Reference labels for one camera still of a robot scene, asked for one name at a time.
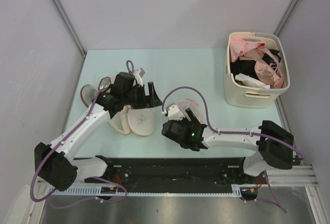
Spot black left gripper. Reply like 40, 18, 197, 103
122, 82, 162, 109

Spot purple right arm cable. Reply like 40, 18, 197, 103
161, 86, 305, 214

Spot pink bras in basket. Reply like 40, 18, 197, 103
229, 38, 285, 89

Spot white bra in basket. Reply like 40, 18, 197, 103
235, 73, 270, 90

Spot cream plastic laundry basket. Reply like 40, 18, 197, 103
224, 32, 290, 108

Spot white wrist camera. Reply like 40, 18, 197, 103
133, 68, 145, 86
162, 104, 185, 121

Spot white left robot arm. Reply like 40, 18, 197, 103
34, 68, 162, 191

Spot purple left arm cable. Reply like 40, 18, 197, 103
30, 59, 137, 209

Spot black garment in basket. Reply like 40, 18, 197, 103
230, 54, 277, 80

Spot silver brown-rimmed bra cup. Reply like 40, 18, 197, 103
80, 84, 100, 108

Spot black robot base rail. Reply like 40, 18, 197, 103
101, 158, 265, 188

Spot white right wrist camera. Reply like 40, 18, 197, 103
162, 104, 185, 121

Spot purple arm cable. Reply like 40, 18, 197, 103
161, 86, 305, 214
30, 59, 137, 209

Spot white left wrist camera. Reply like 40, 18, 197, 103
133, 68, 145, 86

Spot white slotted cable duct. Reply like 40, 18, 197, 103
53, 185, 260, 197

